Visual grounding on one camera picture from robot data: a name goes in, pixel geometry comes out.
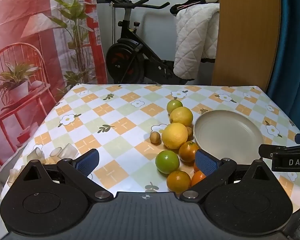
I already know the white quilted blanket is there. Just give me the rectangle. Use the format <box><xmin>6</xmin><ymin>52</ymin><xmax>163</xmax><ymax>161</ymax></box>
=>
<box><xmin>173</xmin><ymin>0</ymin><xmax>220</xmax><ymax>80</ymax></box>

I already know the large green lime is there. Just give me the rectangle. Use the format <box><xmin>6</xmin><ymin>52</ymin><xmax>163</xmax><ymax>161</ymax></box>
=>
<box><xmin>155</xmin><ymin>150</ymin><xmax>180</xmax><ymax>174</ymax></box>

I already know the pointed yellow lemon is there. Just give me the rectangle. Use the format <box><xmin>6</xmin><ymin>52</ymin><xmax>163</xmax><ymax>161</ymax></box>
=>
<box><xmin>169</xmin><ymin>106</ymin><xmax>193</xmax><ymax>127</ymax></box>

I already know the dull orange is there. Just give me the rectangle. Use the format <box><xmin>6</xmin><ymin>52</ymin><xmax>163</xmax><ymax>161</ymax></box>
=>
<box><xmin>166</xmin><ymin>170</ymin><xmax>192</xmax><ymax>194</ymax></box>
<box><xmin>178</xmin><ymin>141</ymin><xmax>200</xmax><ymax>163</ymax></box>

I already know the checkered floral tablecloth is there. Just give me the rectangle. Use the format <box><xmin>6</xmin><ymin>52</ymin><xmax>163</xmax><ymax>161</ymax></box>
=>
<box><xmin>1</xmin><ymin>83</ymin><xmax>300</xmax><ymax>214</ymax></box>

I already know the black exercise bike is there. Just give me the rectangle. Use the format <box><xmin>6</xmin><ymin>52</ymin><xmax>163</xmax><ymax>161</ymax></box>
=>
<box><xmin>105</xmin><ymin>0</ymin><xmax>198</xmax><ymax>85</ymax></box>

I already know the black garment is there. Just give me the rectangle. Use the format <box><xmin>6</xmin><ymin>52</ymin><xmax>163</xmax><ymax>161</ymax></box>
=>
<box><xmin>170</xmin><ymin>0</ymin><xmax>207</xmax><ymax>14</ymax></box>

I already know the beige ceramic plate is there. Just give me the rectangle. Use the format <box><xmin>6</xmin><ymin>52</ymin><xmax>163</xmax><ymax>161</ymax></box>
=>
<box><xmin>193</xmin><ymin>110</ymin><xmax>265</xmax><ymax>167</ymax></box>

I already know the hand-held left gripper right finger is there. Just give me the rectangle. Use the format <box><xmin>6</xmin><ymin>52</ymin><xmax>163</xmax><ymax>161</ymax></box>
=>
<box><xmin>180</xmin><ymin>149</ymin><xmax>275</xmax><ymax>202</ymax></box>

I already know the wooden board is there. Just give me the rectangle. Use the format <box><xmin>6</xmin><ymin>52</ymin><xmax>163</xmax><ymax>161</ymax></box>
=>
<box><xmin>211</xmin><ymin>0</ymin><xmax>282</xmax><ymax>92</ymax></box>

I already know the printed backdrop cloth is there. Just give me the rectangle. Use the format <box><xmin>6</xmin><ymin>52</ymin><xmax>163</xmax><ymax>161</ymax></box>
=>
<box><xmin>0</xmin><ymin>0</ymin><xmax>108</xmax><ymax>180</ymax></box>

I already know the small green lime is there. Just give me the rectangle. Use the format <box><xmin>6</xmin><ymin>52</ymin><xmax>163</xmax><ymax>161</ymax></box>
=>
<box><xmin>167</xmin><ymin>99</ymin><xmax>183</xmax><ymax>115</ymax></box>

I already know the clear plastic cup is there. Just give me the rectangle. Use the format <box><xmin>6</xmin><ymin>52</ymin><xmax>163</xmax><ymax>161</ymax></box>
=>
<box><xmin>49</xmin><ymin>147</ymin><xmax>63</xmax><ymax>159</ymax></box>
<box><xmin>61</xmin><ymin>143</ymin><xmax>78</xmax><ymax>158</ymax></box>
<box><xmin>8</xmin><ymin>166</ymin><xmax>25</xmax><ymax>187</ymax></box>
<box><xmin>27</xmin><ymin>147</ymin><xmax>45</xmax><ymax>162</ymax></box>

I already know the blue curtain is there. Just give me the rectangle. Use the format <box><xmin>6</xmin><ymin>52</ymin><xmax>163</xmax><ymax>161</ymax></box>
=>
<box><xmin>266</xmin><ymin>0</ymin><xmax>300</xmax><ymax>133</ymax></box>

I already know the round yellow lemon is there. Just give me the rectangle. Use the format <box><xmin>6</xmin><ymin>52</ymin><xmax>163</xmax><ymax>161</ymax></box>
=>
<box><xmin>161</xmin><ymin>122</ymin><xmax>189</xmax><ymax>150</ymax></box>

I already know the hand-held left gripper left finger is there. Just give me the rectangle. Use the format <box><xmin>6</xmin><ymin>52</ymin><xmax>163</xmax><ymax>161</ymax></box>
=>
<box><xmin>18</xmin><ymin>149</ymin><xmax>114</xmax><ymax>202</ymax></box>

